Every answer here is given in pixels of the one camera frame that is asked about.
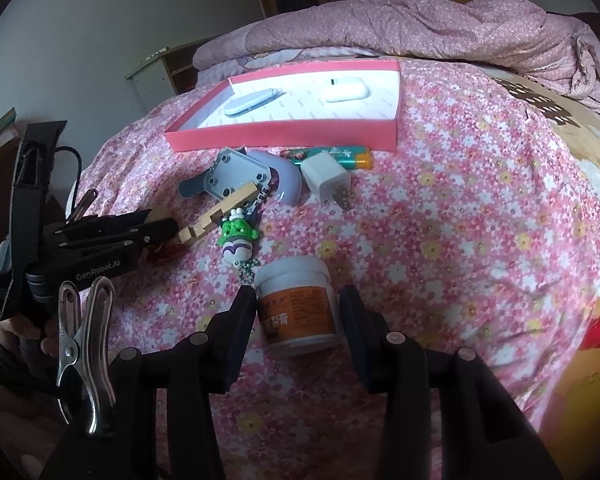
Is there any pink quilt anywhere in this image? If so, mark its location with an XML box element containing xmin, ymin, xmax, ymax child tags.
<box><xmin>192</xmin><ymin>0</ymin><xmax>600</xmax><ymax>126</ymax></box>

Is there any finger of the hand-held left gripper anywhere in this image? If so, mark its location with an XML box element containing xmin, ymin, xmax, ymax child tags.
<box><xmin>55</xmin><ymin>208</ymin><xmax>154</xmax><ymax>237</ymax></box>
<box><xmin>60</xmin><ymin>218</ymin><xmax>180</xmax><ymax>266</ymax></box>

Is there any white wall charger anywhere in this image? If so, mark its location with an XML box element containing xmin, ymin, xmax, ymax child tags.
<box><xmin>300</xmin><ymin>152</ymin><xmax>353</xmax><ymax>212</ymax></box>

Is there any pink cardboard box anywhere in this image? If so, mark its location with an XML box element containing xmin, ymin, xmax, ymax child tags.
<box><xmin>164</xmin><ymin>59</ymin><xmax>401</xmax><ymax>153</ymax></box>

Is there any pink floral bedsheet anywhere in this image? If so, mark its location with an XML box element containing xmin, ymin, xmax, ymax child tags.
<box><xmin>62</xmin><ymin>55</ymin><xmax>600</xmax><ymax>480</ymax></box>

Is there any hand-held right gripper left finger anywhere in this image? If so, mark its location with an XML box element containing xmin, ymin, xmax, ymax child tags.
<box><xmin>40</xmin><ymin>285</ymin><xmax>259</xmax><ymax>480</ymax></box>

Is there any green toy keychain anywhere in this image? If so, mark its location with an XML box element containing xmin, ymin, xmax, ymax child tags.
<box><xmin>219</xmin><ymin>185</ymin><xmax>272</xmax><ymax>291</ymax></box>

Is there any green printed lighter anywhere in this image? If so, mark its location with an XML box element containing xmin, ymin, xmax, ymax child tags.
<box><xmin>281</xmin><ymin>146</ymin><xmax>372</xmax><ymax>169</ymax></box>

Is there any metal spring clip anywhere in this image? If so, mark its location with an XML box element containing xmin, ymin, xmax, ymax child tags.
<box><xmin>66</xmin><ymin>188</ymin><xmax>99</xmax><ymax>223</ymax></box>
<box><xmin>56</xmin><ymin>276</ymin><xmax>117</xmax><ymax>436</ymax></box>

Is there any white jar orange label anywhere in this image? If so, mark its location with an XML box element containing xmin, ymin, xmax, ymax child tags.
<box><xmin>255</xmin><ymin>256</ymin><xmax>342</xmax><ymax>358</ymax></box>

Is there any grey curved plastic hook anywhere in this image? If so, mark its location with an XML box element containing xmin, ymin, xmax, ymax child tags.
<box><xmin>245</xmin><ymin>149</ymin><xmax>306</xmax><ymax>207</ymax></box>

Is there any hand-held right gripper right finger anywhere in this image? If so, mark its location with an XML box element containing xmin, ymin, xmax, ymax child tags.
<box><xmin>339</xmin><ymin>284</ymin><xmax>566</xmax><ymax>480</ymax></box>

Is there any white earbud case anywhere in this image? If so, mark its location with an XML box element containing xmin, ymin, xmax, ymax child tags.
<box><xmin>321</xmin><ymin>76</ymin><xmax>370</xmax><ymax>104</ymax></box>

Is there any person's left hand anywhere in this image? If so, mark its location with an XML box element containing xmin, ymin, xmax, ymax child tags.
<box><xmin>0</xmin><ymin>316</ymin><xmax>63</xmax><ymax>368</ymax></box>

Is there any wooden bedside cabinet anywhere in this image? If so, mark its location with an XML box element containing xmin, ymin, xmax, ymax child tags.
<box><xmin>125</xmin><ymin>35</ymin><xmax>223</xmax><ymax>111</ymax></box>

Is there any black cable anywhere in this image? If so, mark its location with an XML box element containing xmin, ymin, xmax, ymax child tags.
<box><xmin>54</xmin><ymin>146</ymin><xmax>84</xmax><ymax>197</ymax></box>

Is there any wooden block piece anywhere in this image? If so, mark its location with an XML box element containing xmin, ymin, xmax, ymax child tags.
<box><xmin>177</xmin><ymin>182</ymin><xmax>258</xmax><ymax>248</ymax></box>

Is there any grey plastic plate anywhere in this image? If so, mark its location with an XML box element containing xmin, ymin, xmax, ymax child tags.
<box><xmin>201</xmin><ymin>147</ymin><xmax>273</xmax><ymax>201</ymax></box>

